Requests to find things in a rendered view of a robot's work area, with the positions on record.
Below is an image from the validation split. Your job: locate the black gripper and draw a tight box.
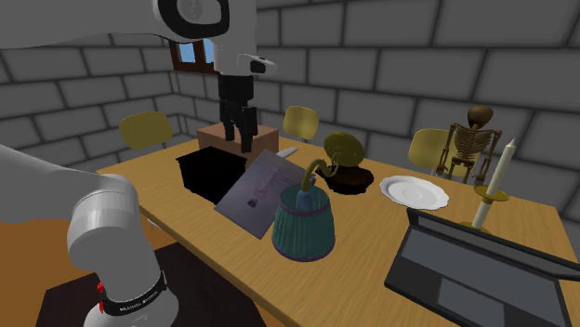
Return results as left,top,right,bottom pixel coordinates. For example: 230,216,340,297
217,73,260,154

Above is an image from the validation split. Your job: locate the brown cardboard box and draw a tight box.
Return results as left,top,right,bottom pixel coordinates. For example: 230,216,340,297
196,121,280,170

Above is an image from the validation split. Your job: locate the black box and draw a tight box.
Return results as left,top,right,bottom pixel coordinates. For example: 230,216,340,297
175,145,248,205

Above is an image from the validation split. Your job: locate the yellow chair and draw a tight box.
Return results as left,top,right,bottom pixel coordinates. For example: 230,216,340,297
407,127,482,178
282,105,321,144
118,111,175,152

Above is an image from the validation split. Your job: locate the grey printed sheet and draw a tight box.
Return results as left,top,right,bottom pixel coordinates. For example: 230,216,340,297
213,149,315,241

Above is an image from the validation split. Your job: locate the brown framed window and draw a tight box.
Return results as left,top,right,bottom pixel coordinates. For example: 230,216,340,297
169,37,219,75

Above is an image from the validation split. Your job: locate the dark robot stand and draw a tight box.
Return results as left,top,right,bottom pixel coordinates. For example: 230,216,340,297
34,242,269,327

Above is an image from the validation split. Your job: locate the wooden table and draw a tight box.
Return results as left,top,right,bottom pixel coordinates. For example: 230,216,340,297
96,135,580,327

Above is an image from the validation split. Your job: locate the white plate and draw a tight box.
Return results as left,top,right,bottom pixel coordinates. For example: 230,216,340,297
378,175,451,212

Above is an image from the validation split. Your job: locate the brown skeleton figure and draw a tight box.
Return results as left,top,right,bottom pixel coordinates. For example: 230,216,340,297
435,104,504,187

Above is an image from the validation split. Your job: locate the white candle in brass holder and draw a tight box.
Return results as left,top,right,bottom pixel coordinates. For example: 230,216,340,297
456,137,518,235

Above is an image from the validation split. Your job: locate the dark grey laptop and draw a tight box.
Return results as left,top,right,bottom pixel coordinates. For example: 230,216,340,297
383,207,580,327

